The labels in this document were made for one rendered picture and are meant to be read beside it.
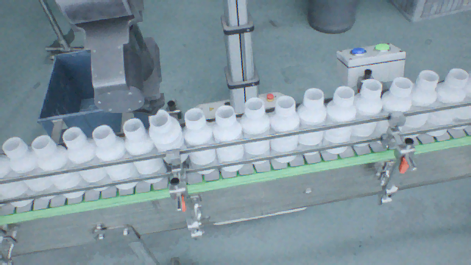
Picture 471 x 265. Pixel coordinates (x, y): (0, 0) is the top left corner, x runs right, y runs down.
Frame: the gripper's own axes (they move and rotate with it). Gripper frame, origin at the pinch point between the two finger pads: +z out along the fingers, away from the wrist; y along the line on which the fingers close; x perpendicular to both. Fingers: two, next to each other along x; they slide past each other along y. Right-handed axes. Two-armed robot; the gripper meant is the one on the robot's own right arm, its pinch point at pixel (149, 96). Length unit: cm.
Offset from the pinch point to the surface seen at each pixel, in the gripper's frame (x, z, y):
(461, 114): 64, 18, 6
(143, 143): -4.2, 11.6, 3.7
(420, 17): 175, 170, -127
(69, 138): -18.6, 10.7, 0.3
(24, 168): -28.2, 12.2, 4.6
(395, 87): 46.1, 8.5, 1.9
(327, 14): 100, 158, -132
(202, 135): 7.4, 11.6, 3.9
